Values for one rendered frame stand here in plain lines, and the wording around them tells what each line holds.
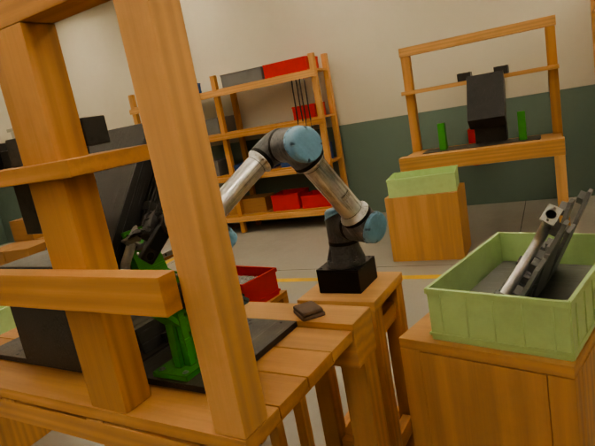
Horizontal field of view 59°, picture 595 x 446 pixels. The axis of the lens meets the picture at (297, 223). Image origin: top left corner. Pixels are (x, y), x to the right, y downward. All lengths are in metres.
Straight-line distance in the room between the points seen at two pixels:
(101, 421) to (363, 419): 0.81
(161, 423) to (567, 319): 1.06
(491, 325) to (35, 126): 1.30
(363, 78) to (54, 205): 6.08
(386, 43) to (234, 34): 2.22
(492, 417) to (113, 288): 1.14
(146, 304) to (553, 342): 1.05
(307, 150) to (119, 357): 0.81
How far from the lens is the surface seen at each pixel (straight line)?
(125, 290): 1.22
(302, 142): 1.68
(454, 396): 1.79
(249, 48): 7.88
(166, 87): 1.07
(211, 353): 1.19
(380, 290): 2.03
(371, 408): 1.83
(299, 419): 2.60
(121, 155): 1.35
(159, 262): 1.86
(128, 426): 1.53
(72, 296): 1.38
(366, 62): 7.19
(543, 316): 1.58
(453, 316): 1.68
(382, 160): 7.21
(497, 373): 1.68
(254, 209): 7.54
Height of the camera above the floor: 1.56
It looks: 12 degrees down
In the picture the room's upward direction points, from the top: 10 degrees counter-clockwise
